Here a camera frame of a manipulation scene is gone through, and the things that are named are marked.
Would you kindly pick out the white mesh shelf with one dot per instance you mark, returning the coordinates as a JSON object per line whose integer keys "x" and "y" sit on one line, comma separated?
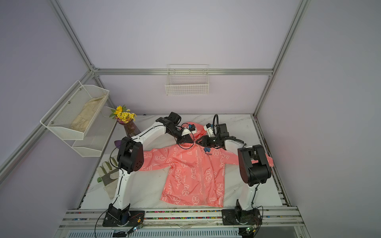
{"x": 97, "y": 137}
{"x": 59, "y": 118}

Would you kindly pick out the beige cloth in shelf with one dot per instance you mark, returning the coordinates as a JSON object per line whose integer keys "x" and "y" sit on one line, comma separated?
{"x": 82, "y": 121}

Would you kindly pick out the white wire wall basket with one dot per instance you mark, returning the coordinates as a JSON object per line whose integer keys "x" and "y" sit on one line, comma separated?
{"x": 187, "y": 79}

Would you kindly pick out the dark glass vase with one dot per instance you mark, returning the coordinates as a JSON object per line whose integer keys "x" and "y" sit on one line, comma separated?
{"x": 131, "y": 129}

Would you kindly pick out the pink hooded jacket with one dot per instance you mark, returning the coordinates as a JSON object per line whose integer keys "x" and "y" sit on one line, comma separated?
{"x": 196, "y": 174}

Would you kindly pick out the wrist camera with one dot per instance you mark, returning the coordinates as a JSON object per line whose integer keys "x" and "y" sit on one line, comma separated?
{"x": 188, "y": 129}
{"x": 209, "y": 129}

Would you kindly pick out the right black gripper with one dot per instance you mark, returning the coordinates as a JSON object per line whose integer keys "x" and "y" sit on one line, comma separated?
{"x": 206, "y": 141}

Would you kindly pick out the upper white mesh shelf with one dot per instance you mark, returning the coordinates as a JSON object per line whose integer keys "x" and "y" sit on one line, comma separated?
{"x": 59, "y": 118}

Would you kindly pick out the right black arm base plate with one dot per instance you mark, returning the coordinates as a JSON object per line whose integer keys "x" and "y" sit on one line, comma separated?
{"x": 235, "y": 217}

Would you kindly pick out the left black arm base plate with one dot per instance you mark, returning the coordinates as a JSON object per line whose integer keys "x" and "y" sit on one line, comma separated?
{"x": 133, "y": 219}

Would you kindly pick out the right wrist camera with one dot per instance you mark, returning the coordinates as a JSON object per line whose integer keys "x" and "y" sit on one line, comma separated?
{"x": 209, "y": 129}

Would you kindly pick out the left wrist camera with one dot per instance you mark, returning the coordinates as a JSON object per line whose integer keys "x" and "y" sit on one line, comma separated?
{"x": 188, "y": 129}

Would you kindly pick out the yellow flower bouquet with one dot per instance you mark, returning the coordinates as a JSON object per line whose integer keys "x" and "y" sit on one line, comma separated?
{"x": 123, "y": 115}

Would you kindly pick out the lower white mesh shelf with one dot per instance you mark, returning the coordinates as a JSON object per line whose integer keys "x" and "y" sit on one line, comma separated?
{"x": 97, "y": 137}

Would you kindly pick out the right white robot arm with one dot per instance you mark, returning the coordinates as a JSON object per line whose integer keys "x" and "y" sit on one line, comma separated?
{"x": 254, "y": 168}

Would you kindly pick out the beige work glove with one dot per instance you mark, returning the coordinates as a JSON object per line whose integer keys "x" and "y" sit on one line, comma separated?
{"x": 109, "y": 175}

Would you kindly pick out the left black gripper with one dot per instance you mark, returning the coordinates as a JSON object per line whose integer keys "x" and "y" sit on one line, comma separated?
{"x": 185, "y": 139}

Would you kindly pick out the purple garden trowel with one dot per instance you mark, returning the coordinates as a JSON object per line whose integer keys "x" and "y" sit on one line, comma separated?
{"x": 118, "y": 143}

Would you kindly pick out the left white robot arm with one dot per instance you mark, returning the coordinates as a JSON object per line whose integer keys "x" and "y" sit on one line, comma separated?
{"x": 130, "y": 159}

